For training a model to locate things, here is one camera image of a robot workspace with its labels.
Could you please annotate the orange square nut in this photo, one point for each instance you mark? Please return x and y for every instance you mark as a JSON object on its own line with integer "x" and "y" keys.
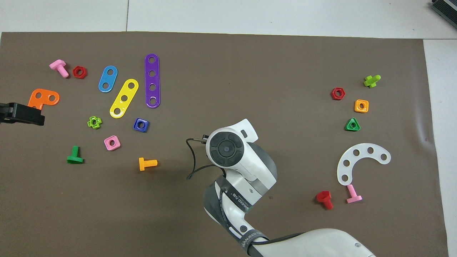
{"x": 357, "y": 106}

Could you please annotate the brown table mat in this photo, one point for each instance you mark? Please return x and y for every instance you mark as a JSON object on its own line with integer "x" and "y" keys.
{"x": 107, "y": 214}

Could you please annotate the blue square nut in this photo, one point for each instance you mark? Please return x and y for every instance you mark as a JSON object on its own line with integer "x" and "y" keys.
{"x": 136, "y": 125}

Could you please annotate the dark green plastic screw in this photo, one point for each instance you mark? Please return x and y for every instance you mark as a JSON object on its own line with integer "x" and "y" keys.
{"x": 75, "y": 154}

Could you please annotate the lime green plastic screw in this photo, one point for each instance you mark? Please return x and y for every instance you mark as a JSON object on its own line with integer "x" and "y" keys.
{"x": 371, "y": 81}

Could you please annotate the purple four-hole strip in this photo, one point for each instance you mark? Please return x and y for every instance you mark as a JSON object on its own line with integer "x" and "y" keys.
{"x": 152, "y": 80}

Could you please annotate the dark ribbed device box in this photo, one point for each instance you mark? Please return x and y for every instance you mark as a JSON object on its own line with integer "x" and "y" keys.
{"x": 446, "y": 7}

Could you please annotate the orange plastic screw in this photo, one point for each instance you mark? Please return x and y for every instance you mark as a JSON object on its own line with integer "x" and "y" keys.
{"x": 148, "y": 164}

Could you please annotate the blue two-hole strip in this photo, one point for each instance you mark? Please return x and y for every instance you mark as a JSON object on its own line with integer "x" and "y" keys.
{"x": 108, "y": 79}

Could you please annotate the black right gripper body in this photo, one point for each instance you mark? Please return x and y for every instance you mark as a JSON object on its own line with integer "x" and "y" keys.
{"x": 205, "y": 139}

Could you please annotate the pink plastic screw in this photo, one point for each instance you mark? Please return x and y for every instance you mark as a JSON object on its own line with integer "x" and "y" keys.
{"x": 59, "y": 67}
{"x": 353, "y": 195}

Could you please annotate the green triangle nut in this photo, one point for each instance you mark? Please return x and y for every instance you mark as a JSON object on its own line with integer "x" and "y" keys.
{"x": 352, "y": 129}

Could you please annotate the red hex nut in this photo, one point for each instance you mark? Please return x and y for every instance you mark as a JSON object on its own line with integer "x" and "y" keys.
{"x": 334, "y": 94}
{"x": 76, "y": 72}

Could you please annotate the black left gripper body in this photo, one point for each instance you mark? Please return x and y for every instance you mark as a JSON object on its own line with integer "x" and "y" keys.
{"x": 7, "y": 112}

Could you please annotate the red plastic screw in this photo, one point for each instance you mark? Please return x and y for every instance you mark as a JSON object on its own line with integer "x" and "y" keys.
{"x": 325, "y": 198}

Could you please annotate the orange angled plate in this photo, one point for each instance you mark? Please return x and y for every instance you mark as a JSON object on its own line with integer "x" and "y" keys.
{"x": 43, "y": 98}

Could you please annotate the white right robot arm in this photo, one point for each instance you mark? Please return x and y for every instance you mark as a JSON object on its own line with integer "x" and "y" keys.
{"x": 250, "y": 167}

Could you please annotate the white curved five-hole plate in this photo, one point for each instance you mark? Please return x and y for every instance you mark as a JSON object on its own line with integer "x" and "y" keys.
{"x": 350, "y": 157}

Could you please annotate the pink square nut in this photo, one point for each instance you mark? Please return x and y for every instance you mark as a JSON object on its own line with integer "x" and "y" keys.
{"x": 107, "y": 143}

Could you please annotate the yellow three-hole strip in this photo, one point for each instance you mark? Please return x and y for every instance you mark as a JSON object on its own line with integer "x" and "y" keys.
{"x": 127, "y": 92}

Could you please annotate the lime green cross nut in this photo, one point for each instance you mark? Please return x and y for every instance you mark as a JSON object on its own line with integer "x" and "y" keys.
{"x": 90, "y": 122}

